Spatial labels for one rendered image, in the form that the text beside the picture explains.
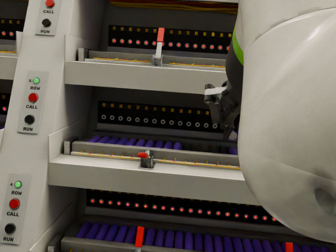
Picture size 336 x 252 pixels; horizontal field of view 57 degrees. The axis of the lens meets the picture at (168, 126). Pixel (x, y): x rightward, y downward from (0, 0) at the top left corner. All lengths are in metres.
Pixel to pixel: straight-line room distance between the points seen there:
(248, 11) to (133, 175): 0.41
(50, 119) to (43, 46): 0.15
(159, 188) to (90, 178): 0.13
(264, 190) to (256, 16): 0.11
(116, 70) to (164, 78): 0.10
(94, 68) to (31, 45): 0.14
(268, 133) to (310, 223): 0.05
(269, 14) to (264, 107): 0.06
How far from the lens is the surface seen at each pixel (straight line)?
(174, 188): 0.57
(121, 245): 0.65
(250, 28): 0.21
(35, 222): 0.62
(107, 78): 0.62
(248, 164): 0.18
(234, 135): 0.59
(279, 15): 0.20
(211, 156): 0.61
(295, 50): 0.18
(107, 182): 0.59
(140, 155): 0.51
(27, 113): 0.65
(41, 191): 0.62
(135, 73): 0.61
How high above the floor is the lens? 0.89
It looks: 10 degrees up
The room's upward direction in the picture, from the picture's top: 5 degrees clockwise
